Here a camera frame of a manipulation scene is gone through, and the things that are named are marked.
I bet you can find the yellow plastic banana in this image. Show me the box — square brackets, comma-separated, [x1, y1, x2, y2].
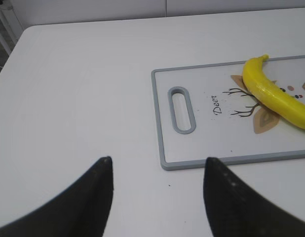
[242, 54, 305, 130]

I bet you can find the white grey-rimmed cutting board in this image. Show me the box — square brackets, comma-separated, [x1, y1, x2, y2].
[151, 61, 305, 170]

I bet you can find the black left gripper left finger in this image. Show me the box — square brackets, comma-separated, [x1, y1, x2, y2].
[0, 157, 114, 237]

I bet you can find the white rack beside table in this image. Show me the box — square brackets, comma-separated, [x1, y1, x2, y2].
[0, 0, 24, 55]

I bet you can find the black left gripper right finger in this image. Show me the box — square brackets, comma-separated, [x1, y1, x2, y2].
[203, 157, 305, 237]

